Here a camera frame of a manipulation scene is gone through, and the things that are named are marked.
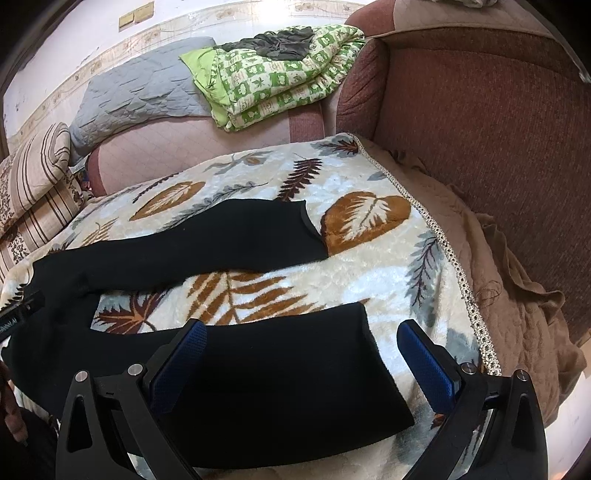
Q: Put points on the black pants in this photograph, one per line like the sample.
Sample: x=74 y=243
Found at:
x=258 y=387

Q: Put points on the tan quilted sofa cover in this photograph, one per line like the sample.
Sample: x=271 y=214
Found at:
x=521 y=295

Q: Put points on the person's left hand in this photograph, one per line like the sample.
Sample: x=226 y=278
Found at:
x=11 y=415

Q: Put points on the green patterned quilt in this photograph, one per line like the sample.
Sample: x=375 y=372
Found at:
x=277 y=78

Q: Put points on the pink quilted seat cover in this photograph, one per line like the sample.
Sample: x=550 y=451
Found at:
x=194 y=138

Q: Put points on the yellowed wall switch plate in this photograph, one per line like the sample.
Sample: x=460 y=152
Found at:
x=126 y=22
x=141 y=14

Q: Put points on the beige sofa back cover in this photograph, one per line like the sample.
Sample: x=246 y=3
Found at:
x=466 y=18

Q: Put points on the dark grey cloth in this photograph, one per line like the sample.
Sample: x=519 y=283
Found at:
x=277 y=41

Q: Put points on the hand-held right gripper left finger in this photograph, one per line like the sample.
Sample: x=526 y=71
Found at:
x=184 y=360

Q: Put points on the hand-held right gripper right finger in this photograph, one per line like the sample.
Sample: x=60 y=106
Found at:
x=429 y=364

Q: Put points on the leaf print fleece blanket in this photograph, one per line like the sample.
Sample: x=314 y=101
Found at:
x=369 y=286

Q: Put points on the striped beige folded quilt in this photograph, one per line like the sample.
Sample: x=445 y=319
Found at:
x=32 y=184

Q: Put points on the grey quilted blanket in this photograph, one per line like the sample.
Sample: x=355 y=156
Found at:
x=138 y=92

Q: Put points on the reddish brown sofa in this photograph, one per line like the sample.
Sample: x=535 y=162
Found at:
x=475 y=115

